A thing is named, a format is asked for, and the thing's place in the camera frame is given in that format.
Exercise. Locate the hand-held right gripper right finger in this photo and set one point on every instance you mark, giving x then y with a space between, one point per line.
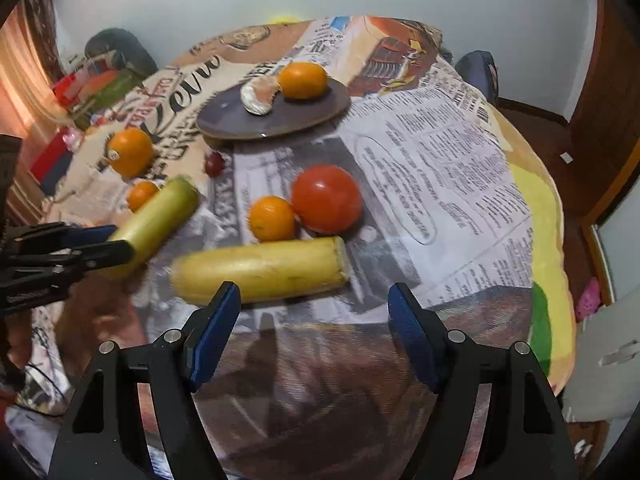
415 330

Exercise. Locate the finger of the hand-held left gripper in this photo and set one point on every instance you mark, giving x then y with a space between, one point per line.
92 235
107 255

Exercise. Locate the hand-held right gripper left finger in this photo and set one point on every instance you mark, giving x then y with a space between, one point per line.
220 320

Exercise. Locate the small tangerine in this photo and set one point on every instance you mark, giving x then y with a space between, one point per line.
272 219
140 196

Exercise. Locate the yellow-green cucumber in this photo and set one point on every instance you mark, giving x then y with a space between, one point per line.
160 215
260 270

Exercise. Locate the large orange with sticker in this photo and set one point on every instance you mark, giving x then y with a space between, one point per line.
132 155

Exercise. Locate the small dark red fruit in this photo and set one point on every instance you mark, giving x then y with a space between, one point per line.
214 164

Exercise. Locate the red tomato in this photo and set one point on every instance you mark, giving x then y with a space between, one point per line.
327 197

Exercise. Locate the brown round plate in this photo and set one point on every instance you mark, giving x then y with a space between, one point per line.
300 115

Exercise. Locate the red and blue box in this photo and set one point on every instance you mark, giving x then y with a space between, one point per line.
50 165

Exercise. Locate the small pink toy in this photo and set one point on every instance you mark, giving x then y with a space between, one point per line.
72 139

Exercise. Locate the orange striped curtain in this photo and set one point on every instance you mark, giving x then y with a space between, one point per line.
25 85

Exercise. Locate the green bag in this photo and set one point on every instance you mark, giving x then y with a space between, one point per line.
107 95

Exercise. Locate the pink object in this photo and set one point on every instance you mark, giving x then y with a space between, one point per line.
587 300

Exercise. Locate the whitish peeled fruit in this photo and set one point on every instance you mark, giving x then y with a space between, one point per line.
255 100

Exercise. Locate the blue chair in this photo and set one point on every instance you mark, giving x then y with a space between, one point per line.
477 72

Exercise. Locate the yellow object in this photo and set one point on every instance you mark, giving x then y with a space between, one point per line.
282 19

